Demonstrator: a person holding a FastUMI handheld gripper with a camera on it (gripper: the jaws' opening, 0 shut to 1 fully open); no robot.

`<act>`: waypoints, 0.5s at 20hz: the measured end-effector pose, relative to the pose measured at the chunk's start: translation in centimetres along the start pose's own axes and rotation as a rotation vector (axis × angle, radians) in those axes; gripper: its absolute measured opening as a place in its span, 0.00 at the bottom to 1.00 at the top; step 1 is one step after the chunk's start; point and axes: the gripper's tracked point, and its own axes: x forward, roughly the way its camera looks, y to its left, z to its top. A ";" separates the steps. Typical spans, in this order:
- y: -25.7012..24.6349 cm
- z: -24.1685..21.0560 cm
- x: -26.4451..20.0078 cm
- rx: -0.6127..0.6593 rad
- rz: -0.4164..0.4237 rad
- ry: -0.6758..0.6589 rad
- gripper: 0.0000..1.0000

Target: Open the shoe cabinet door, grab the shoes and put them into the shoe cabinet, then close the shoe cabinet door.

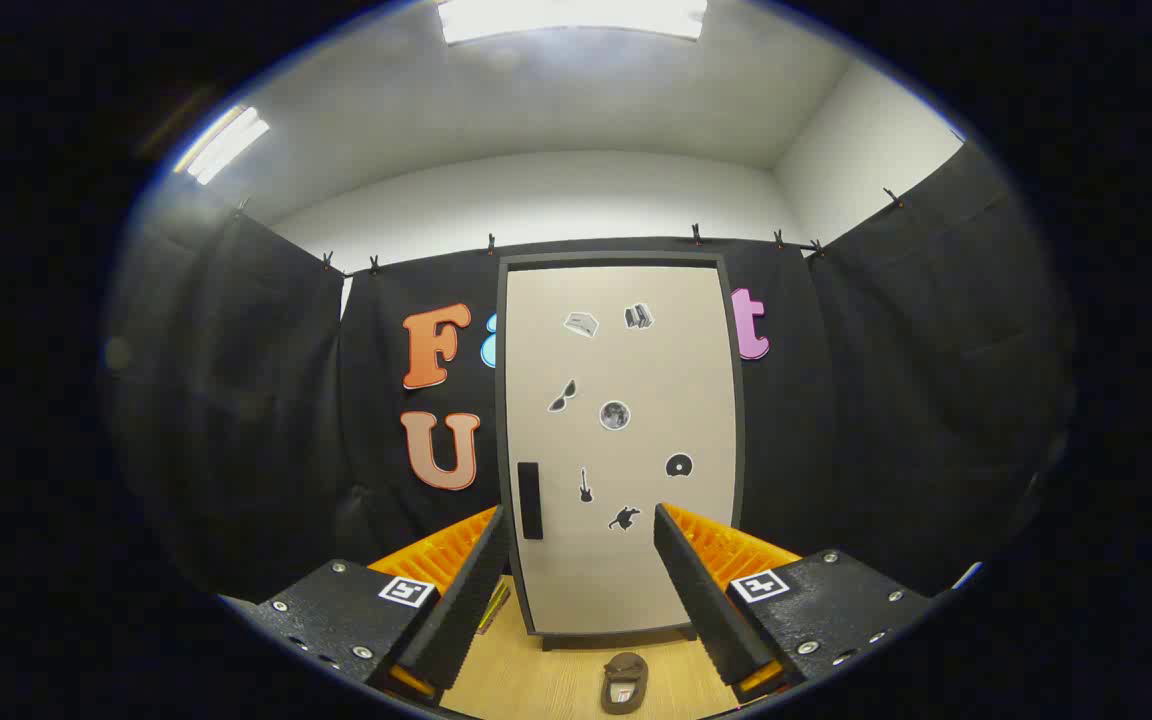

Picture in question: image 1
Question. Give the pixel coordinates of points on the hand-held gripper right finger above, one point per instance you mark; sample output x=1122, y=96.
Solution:
x=706, y=610

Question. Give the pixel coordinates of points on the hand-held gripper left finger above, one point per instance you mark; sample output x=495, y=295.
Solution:
x=466, y=610

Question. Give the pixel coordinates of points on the beige shoe cabinet door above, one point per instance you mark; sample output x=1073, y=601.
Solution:
x=636, y=560

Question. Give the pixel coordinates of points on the brown fuzzy shoe with bow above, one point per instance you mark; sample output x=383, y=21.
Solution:
x=626, y=665

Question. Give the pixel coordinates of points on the dark grey shoe cabinet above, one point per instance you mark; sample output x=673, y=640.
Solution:
x=616, y=259

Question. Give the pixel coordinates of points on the book with neon yellow edge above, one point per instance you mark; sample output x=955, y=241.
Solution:
x=493, y=607

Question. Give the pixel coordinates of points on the black backdrop cloth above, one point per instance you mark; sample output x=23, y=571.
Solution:
x=236, y=400

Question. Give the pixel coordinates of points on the row of black clips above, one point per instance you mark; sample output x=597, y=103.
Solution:
x=696, y=236

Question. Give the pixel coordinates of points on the long ceiling light strip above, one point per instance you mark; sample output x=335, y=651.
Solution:
x=226, y=145

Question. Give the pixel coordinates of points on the rectangular ceiling light panel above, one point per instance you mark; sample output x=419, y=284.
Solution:
x=576, y=18

